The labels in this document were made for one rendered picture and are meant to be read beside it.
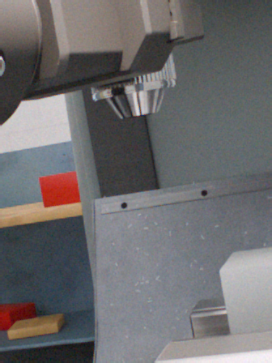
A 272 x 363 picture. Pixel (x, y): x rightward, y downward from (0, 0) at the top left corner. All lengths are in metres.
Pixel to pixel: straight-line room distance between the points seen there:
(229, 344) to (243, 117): 0.44
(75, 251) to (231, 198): 4.18
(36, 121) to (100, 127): 4.15
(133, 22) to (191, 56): 0.45
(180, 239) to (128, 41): 0.45
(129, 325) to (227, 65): 0.27
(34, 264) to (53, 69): 4.73
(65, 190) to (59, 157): 0.63
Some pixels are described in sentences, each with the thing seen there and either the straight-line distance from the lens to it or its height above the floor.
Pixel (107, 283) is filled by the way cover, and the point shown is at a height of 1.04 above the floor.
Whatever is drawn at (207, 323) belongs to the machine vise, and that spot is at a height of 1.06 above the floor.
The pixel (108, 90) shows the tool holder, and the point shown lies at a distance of 0.45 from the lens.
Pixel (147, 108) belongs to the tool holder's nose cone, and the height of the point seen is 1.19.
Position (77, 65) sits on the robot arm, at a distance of 0.38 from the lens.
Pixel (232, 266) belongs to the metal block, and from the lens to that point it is 0.44.
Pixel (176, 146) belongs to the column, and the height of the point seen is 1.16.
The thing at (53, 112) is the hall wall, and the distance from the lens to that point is 4.96.
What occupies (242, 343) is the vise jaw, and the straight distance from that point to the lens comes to 0.42.
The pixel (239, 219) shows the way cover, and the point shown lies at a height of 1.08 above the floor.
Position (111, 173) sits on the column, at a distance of 0.86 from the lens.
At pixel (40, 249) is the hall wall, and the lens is 5.06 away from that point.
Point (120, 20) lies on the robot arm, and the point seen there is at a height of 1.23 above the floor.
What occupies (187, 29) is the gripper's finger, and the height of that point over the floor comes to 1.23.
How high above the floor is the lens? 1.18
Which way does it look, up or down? 3 degrees down
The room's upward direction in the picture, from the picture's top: 10 degrees counter-clockwise
